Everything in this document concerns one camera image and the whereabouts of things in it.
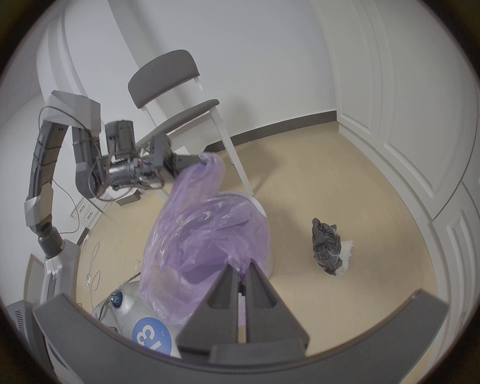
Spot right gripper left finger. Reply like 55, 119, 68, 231
175, 263, 241, 356

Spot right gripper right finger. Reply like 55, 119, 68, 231
245, 260, 311, 353

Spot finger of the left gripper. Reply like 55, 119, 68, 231
173, 153, 211, 176

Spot purple plastic bag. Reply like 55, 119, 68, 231
139, 152, 269, 327

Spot black plastic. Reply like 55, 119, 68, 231
311, 217, 344, 276

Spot white printed wrapper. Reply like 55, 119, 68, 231
334, 240, 355, 278

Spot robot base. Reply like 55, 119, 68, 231
90, 281, 184, 359

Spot white trash bin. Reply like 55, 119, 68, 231
219, 189, 276, 276

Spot white chest of drawers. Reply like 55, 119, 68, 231
70, 195, 104, 230

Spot white chair grey cushions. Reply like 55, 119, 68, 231
116, 49, 256, 205

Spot white wardrobe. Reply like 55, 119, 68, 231
311, 0, 480, 338

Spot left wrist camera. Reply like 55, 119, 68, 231
149, 134, 174, 163

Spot white cable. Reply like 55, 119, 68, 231
85, 240, 102, 293

